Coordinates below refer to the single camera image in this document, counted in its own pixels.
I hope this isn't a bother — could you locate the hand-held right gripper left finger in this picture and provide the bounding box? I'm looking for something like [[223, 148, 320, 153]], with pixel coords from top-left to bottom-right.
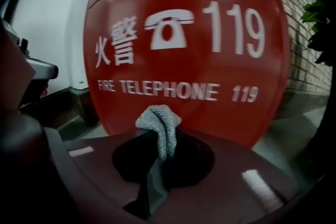
[[43, 128, 163, 224]]

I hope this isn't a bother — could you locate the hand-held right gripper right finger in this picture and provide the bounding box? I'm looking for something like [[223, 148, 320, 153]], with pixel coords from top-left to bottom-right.
[[152, 130, 326, 224]]

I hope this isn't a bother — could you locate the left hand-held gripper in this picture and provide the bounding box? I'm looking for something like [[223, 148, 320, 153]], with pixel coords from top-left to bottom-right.
[[0, 17, 59, 114]]

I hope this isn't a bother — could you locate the grey wiping cloth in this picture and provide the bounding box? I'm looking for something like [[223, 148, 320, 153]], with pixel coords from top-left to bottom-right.
[[134, 104, 182, 201]]

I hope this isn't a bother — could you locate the red fire extinguisher box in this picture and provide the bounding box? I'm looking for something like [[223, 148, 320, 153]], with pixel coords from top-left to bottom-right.
[[83, 0, 292, 150]]

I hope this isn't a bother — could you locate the green leafy plant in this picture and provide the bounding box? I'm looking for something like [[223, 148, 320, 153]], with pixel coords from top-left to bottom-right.
[[300, 0, 334, 67]]

